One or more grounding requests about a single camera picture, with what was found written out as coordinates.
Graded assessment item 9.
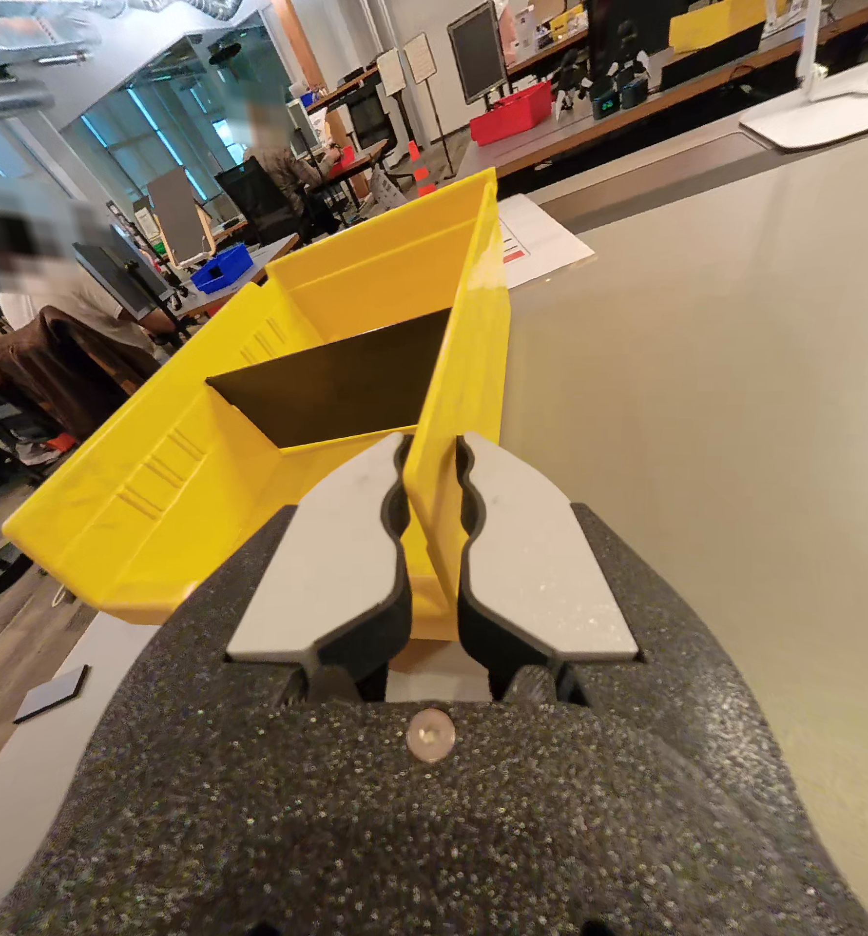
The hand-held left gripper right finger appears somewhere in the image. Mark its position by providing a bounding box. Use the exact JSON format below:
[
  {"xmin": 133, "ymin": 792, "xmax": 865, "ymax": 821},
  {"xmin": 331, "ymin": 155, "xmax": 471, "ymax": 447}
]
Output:
[{"xmin": 456, "ymin": 431, "xmax": 641, "ymax": 666}]

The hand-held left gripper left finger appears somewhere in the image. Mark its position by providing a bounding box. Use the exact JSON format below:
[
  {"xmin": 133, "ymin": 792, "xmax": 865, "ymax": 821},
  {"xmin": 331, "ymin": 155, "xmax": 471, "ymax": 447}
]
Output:
[{"xmin": 225, "ymin": 431, "xmax": 414, "ymax": 683}]

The yellow plastic bin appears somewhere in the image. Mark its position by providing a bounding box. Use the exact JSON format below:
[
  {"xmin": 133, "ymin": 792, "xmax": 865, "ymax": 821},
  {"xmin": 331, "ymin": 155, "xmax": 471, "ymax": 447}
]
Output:
[
  {"xmin": 2, "ymin": 167, "xmax": 513, "ymax": 643},
  {"xmin": 668, "ymin": 0, "xmax": 771, "ymax": 54}
]

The black bin divider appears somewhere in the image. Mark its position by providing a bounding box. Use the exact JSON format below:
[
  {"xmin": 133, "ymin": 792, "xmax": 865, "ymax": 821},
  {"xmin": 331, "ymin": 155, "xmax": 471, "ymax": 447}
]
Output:
[{"xmin": 206, "ymin": 307, "xmax": 453, "ymax": 449}]

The brown jacket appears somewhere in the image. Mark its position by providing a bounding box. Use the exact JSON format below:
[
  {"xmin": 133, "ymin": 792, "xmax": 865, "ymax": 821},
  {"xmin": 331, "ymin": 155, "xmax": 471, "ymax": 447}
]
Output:
[{"xmin": 0, "ymin": 306, "xmax": 164, "ymax": 440}]

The printed paper sheet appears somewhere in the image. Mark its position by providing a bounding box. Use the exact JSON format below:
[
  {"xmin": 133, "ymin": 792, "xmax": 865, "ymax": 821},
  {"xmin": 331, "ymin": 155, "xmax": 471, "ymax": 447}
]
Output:
[{"xmin": 496, "ymin": 194, "xmax": 597, "ymax": 290}]

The tilted dark display panel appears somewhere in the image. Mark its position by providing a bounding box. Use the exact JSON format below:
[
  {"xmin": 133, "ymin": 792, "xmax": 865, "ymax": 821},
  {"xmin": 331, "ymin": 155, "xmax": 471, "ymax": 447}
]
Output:
[
  {"xmin": 72, "ymin": 241, "xmax": 175, "ymax": 323},
  {"xmin": 145, "ymin": 168, "xmax": 215, "ymax": 268}
]

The red plastic bin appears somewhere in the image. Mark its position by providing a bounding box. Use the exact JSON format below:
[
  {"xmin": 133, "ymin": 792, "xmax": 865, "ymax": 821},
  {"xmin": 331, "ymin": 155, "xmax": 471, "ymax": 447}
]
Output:
[{"xmin": 469, "ymin": 80, "xmax": 555, "ymax": 147}]

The white sign on stand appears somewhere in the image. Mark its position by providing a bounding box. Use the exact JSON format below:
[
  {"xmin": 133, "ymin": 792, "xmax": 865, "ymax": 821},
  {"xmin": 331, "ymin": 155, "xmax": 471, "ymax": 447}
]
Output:
[
  {"xmin": 402, "ymin": 31, "xmax": 455, "ymax": 176},
  {"xmin": 375, "ymin": 47, "xmax": 414, "ymax": 147}
]

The white board stand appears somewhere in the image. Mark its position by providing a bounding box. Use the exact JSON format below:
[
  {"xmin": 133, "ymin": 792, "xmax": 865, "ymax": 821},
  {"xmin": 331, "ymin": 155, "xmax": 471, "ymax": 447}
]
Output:
[{"xmin": 739, "ymin": 0, "xmax": 868, "ymax": 152}]

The black computer monitor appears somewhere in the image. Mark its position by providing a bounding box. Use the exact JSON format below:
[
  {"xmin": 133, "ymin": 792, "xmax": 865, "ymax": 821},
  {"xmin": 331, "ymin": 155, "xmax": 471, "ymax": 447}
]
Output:
[{"xmin": 447, "ymin": 0, "xmax": 509, "ymax": 105}]

